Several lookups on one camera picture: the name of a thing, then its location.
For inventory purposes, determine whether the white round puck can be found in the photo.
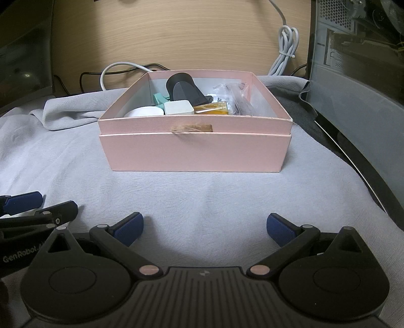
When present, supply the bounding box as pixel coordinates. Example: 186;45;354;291
124;106;164;118

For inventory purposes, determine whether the grey cloth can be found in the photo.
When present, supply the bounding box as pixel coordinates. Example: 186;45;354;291
1;89;403;327

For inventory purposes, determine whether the pink cardboard box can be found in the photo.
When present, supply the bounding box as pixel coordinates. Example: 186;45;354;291
98;70;292;172

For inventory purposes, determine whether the white square charger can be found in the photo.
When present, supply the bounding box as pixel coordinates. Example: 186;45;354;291
164;100;194;116

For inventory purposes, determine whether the yellow packet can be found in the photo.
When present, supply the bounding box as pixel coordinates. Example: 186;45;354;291
194;102;228;115

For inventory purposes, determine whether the clear plastic bag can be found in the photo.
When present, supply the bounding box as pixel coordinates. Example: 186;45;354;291
209;83;254;116

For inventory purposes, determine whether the dark monitor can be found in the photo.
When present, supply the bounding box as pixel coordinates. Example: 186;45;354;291
0;0;54;114

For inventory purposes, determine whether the black computer case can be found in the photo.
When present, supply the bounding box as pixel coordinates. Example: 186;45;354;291
306;1;403;226

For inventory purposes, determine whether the black thin cable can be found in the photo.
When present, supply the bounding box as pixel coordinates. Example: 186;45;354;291
51;62;171;95

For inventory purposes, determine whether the white cable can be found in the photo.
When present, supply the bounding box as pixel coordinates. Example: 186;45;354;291
266;0;300;77

